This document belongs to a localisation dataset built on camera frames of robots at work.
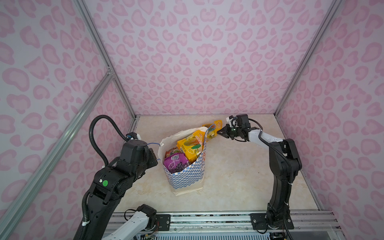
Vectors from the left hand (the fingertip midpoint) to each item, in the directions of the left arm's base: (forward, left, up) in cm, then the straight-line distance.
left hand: (152, 150), depth 63 cm
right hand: (+25, -33, -19) cm, 46 cm away
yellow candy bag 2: (+29, -29, -22) cm, 47 cm away
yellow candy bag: (+10, -16, -12) cm, 22 cm away
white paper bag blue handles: (-6, -15, -15) cm, 23 cm away
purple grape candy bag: (+1, -8, -14) cm, 17 cm away
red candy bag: (+11, -3, -21) cm, 24 cm away
